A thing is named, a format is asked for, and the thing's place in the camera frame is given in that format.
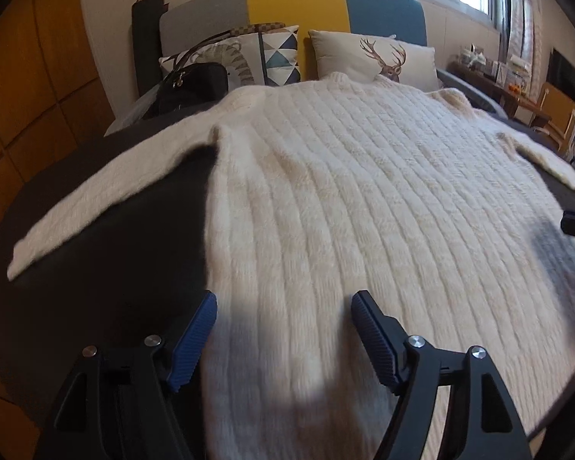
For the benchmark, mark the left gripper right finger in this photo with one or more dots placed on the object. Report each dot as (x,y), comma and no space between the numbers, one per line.
(482,421)

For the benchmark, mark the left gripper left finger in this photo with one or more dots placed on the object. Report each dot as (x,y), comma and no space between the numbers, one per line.
(116,400)

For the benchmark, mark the white knitted sweater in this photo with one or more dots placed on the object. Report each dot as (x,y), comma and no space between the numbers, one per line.
(315,191)

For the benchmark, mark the wooden chair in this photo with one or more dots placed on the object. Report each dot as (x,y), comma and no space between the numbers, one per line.
(555,118)

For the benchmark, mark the wooden side table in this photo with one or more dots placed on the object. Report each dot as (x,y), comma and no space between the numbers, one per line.
(499,97)

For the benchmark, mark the deer print pillow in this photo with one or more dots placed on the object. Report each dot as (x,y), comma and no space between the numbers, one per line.
(362,58)

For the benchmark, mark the grey yellow blue sofa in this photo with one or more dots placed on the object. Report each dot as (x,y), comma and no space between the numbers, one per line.
(189,24)

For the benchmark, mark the black handbag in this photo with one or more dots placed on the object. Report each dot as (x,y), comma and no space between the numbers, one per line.
(190,86)

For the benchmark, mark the geometric triangle pillow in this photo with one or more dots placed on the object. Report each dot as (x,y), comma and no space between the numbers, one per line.
(263,54)

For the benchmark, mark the black rolled mat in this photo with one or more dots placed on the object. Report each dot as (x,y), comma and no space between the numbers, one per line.
(147,44)

